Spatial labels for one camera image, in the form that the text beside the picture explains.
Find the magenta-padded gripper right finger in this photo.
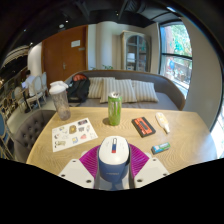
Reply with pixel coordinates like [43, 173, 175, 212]
[127, 143, 170, 190]

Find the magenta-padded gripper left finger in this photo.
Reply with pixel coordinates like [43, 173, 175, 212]
[58, 144, 101, 190]

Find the white and blue computer mouse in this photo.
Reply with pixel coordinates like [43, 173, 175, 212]
[96, 135, 132, 192]

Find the small teal wrapped pack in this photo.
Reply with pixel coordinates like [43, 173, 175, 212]
[150, 141, 172, 155]

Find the white sticker sheet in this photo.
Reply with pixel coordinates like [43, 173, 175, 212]
[51, 117, 99, 153]

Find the black and red flat box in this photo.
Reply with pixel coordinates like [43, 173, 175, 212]
[130, 116, 157, 139]

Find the white squeeze tube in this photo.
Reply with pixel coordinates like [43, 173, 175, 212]
[154, 111, 171, 135]

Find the green drink can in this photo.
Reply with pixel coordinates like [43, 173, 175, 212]
[107, 92, 123, 127]

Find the clear shaker bottle white lid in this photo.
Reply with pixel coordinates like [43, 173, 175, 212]
[48, 80, 72, 121]

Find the grey tufted armchair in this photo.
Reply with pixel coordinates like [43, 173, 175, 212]
[13, 109, 57, 164]

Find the striped cushion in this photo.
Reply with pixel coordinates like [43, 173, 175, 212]
[131, 79, 160, 103]
[87, 76, 116, 100]
[99, 78, 138, 104]

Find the black and orange backpack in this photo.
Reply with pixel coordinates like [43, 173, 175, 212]
[66, 73, 91, 104]

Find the grey curved sofa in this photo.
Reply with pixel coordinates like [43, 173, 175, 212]
[64, 69, 187, 112]

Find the group of white chairs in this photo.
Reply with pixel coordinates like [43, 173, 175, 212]
[13, 71, 49, 113]

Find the blue upholstered chair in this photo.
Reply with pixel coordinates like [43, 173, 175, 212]
[0, 111, 16, 161]

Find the person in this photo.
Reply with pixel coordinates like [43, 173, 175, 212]
[20, 69, 36, 91]

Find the brown wooden door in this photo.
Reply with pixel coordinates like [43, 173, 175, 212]
[42, 25, 89, 89]

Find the glass-fronted cabinet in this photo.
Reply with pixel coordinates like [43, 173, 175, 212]
[120, 30, 151, 73]

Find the large black-framed window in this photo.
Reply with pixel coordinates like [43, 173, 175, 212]
[159, 22, 194, 98]

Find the white door sign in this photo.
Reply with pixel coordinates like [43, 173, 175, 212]
[70, 39, 82, 48]

